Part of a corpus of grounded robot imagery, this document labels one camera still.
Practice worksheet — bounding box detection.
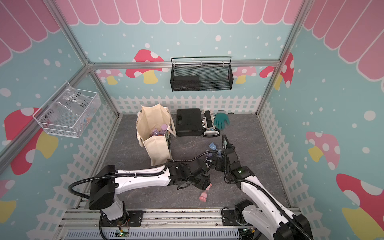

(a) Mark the green rubber glove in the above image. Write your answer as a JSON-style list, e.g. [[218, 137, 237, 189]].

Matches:
[[214, 111, 230, 130]]

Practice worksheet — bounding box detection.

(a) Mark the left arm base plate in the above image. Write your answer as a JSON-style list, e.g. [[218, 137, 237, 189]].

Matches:
[[101, 211, 144, 227]]

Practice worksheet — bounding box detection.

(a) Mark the purple hourglass top cluster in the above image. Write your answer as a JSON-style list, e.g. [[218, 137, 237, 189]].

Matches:
[[150, 128, 160, 137]]

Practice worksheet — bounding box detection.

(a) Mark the blue hourglass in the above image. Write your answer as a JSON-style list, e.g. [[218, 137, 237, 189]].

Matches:
[[209, 143, 222, 157]]

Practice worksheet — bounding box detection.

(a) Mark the cream canvas tote bag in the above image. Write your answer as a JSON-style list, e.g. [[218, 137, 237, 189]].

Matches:
[[136, 104, 176, 166]]

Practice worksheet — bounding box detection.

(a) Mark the clear plastic wall bin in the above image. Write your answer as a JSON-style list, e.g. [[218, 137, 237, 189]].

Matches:
[[32, 81, 102, 139]]

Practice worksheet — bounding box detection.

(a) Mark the black plastic case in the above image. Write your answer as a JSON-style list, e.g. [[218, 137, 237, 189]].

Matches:
[[176, 109, 203, 137]]

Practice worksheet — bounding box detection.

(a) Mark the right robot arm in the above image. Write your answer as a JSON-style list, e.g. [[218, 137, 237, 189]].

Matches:
[[222, 134, 313, 240]]

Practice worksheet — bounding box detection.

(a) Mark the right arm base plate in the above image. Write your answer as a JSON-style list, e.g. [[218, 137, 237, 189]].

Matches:
[[220, 208, 263, 227]]

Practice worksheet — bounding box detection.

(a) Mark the plastic bag in bin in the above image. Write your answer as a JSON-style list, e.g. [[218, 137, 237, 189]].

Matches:
[[47, 85, 101, 133]]

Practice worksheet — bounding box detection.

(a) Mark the black bit holder strip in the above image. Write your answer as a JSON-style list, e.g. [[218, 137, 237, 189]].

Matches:
[[202, 110, 220, 138]]

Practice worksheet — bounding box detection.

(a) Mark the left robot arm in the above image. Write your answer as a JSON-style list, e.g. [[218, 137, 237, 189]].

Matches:
[[68, 150, 219, 221]]

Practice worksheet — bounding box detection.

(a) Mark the black box in basket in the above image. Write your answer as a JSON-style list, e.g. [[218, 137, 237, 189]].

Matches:
[[171, 76, 200, 92]]

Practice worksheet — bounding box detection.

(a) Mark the black wire mesh basket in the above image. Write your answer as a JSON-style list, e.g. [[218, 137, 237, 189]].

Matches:
[[170, 56, 234, 91]]

